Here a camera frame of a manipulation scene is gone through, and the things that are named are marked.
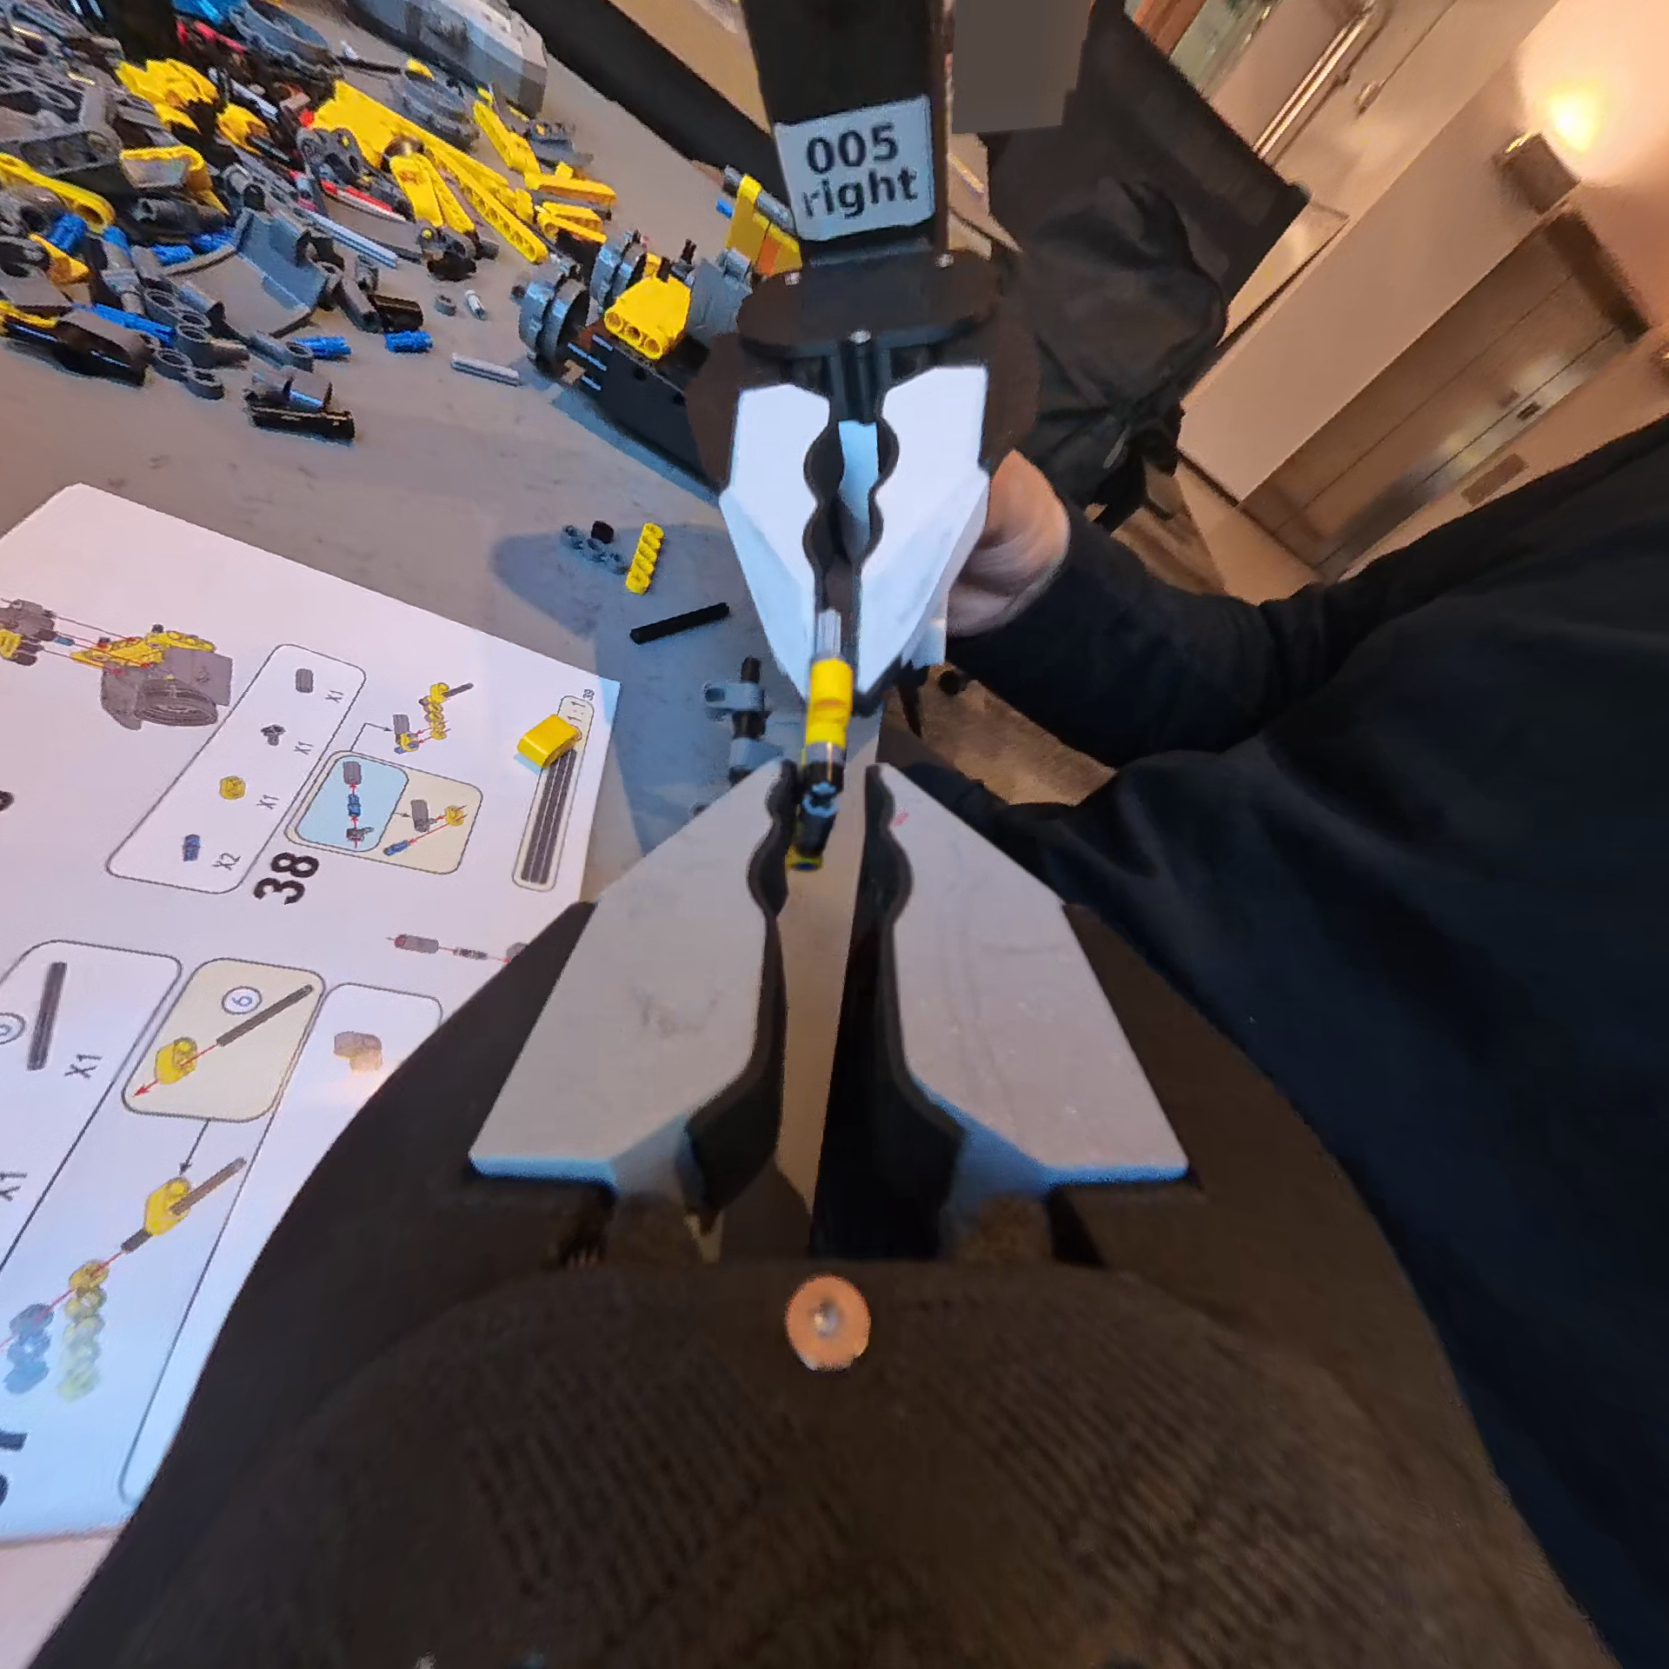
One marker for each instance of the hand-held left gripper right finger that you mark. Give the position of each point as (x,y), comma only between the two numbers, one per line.
(1044,1029)

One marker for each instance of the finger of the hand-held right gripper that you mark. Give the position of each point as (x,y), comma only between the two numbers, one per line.
(932,520)
(769,520)

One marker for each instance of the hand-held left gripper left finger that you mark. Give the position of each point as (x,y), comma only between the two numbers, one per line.
(638,1029)

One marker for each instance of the yellow five-hole beam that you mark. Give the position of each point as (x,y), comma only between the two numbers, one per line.
(644,558)

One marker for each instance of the short black axle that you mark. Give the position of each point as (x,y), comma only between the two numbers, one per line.
(678,621)

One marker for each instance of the small yellow axle assembly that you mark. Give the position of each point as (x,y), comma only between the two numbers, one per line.
(831,703)

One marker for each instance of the grey yellow brick assembly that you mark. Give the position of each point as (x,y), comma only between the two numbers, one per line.
(738,717)

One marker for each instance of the instruction booklet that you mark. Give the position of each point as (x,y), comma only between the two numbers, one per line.
(195,808)

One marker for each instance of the person's right forearm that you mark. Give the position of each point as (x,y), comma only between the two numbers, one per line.
(1304,625)

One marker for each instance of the person's right hand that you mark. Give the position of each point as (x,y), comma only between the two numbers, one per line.
(1018,546)

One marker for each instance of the black office chair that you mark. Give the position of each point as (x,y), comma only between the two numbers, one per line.
(952,679)

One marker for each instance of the small grey three-hole connector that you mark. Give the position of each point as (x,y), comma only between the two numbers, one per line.
(593,546)

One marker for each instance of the black yellow vehicle model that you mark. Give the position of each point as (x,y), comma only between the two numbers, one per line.
(638,311)

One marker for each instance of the small yellow curved piece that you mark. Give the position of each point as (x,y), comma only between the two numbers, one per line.
(547,743)

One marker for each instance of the light grey axle piece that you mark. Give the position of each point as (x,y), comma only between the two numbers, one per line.
(485,369)

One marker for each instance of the person's dark clothed body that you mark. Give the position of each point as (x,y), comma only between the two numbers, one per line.
(1369,1043)

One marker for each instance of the spread of yellow brick panels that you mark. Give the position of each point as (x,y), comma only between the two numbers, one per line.
(430,168)

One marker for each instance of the grey battery box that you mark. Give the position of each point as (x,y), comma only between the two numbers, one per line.
(469,37)

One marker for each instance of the wooden cabinet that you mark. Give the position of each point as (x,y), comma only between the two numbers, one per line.
(1461,403)

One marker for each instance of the grey curved panel piece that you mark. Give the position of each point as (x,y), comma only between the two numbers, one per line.
(294,254)

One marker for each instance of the pile of small brick pieces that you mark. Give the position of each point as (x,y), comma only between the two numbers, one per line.
(130,311)

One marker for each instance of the wall lamp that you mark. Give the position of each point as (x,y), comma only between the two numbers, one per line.
(1558,143)

